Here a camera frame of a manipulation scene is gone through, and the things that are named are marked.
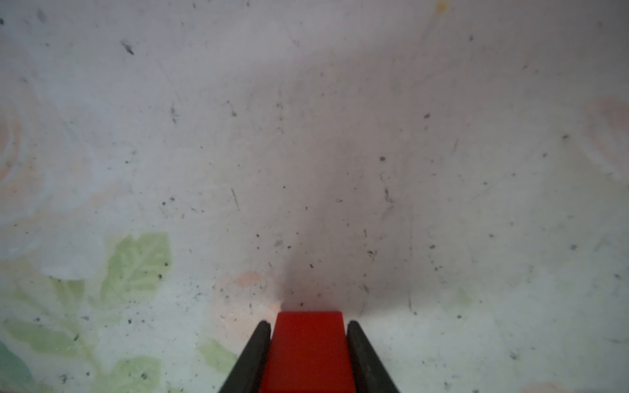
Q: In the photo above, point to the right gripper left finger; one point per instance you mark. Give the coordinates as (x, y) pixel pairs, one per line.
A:
(248, 371)

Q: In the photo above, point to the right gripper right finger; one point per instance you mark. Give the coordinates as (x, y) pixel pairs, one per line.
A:
(369, 373)

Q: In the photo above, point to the red tall lego brick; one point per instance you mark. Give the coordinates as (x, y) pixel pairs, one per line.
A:
(308, 353)

